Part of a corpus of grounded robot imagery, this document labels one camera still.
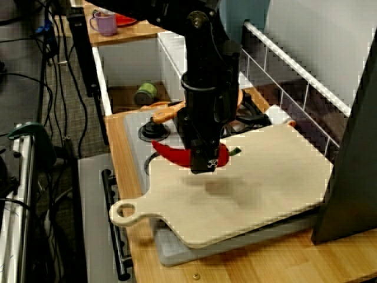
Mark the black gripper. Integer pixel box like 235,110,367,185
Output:
176,103,235,175

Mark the red toy chili pepper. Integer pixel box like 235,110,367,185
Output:
151,140,242,169

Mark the orange toy frying pan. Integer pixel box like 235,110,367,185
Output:
152,88,245,129

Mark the black stove knob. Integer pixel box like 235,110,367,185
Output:
138,117,171,144
144,147,166,175

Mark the black burner grate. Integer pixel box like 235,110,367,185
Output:
173,94,273,148

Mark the light wooden cutting board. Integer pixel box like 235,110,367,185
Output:
108,123,335,251

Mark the grey toy stove plate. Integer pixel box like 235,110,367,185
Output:
123,110,319,268

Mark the white cloth piece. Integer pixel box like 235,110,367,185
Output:
264,104,291,126

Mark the green toy can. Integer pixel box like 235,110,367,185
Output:
134,82,158,106

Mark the dark tiled backsplash panel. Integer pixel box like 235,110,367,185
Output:
241,20,353,164

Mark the white toy sink unit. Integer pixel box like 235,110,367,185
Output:
92,28,254,117

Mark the wooden toy kitchen countertop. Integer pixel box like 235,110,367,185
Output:
104,87,377,283

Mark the white toy oven door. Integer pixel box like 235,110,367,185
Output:
78,154,136,283

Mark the teal blue box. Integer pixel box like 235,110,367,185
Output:
219,0,270,51

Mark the dark upright panel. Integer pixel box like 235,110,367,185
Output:
310,29,377,247

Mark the red plastic plate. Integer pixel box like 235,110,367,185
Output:
115,13,139,28

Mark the black upright bar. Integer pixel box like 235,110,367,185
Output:
68,7,101,98

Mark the purple plastic cup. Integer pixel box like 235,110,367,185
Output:
89,11,118,37

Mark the black oven door handle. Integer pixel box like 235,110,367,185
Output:
101,169,132,281

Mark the black cable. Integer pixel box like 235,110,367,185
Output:
58,11,89,159
0,72,55,139

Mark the aluminium frame profile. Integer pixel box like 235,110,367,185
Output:
0,123,38,283

